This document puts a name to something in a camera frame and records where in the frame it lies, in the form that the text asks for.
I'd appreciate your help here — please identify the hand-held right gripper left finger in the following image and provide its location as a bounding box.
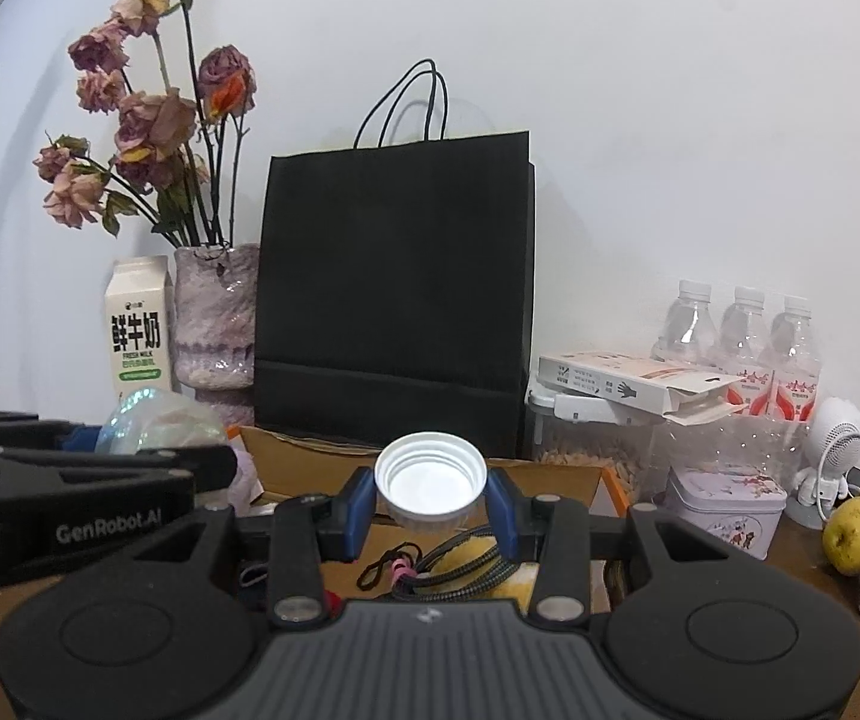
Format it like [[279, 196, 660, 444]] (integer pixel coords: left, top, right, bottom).
[[145, 466, 376, 631]]

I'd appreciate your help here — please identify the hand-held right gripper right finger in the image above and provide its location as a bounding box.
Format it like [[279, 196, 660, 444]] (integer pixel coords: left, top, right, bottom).
[[484, 468, 717, 631]]

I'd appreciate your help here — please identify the iridescent ball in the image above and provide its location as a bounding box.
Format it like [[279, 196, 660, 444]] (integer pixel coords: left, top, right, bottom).
[[94, 387, 230, 456]]

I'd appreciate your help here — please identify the black cord pink bead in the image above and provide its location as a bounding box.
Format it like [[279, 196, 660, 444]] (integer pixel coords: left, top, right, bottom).
[[356, 539, 432, 595]]

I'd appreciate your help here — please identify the black braided cable coil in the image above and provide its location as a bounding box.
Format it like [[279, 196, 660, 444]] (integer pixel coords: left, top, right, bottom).
[[398, 528, 545, 605]]

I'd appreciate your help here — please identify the yellow plush toy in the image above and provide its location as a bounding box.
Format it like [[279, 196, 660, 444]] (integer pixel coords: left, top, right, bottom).
[[436, 531, 543, 604]]

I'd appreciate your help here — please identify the red cardboard box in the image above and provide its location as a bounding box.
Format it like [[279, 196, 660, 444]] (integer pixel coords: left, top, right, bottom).
[[226, 424, 654, 617]]

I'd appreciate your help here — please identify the white bottle cap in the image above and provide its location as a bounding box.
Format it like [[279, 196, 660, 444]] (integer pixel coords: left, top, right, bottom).
[[373, 430, 489, 534]]

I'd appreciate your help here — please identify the clear container white lid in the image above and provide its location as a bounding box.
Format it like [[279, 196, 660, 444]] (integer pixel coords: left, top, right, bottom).
[[525, 382, 672, 505]]

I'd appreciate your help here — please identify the white green milk carton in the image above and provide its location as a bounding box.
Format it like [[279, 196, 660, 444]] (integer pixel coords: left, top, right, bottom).
[[103, 254, 175, 407]]

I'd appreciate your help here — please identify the pink glass vase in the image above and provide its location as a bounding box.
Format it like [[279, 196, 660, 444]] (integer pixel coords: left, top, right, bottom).
[[173, 241, 261, 425]]

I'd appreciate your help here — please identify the flat white carton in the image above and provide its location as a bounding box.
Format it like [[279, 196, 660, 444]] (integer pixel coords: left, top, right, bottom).
[[536, 350, 750, 419]]

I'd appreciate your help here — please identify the black paper bag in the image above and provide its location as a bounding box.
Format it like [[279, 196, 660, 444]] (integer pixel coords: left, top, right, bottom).
[[253, 58, 537, 460]]

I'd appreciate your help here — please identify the floral tin box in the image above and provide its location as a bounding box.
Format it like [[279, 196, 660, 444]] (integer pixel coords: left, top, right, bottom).
[[661, 464, 789, 560]]

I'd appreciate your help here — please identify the small white desk fan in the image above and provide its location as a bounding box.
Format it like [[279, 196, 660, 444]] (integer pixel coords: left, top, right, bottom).
[[785, 397, 860, 527]]

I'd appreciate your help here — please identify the dried pink rose bouquet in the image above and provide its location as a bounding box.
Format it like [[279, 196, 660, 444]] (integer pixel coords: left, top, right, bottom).
[[32, 0, 259, 248]]

